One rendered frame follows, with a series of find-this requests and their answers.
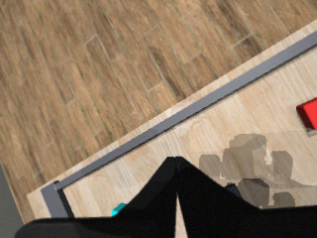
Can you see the teal cube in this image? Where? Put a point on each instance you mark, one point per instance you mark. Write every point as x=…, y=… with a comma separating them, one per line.
x=118, y=208

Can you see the grey rectangular tray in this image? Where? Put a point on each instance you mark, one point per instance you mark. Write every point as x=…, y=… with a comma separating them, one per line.
x=232, y=187

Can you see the red cube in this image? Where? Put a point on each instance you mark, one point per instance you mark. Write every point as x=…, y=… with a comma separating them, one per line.
x=308, y=113

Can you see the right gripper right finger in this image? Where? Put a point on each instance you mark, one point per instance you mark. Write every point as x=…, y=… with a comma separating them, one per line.
x=209, y=210

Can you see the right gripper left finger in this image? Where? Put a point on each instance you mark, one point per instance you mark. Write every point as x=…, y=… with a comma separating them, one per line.
x=150, y=214

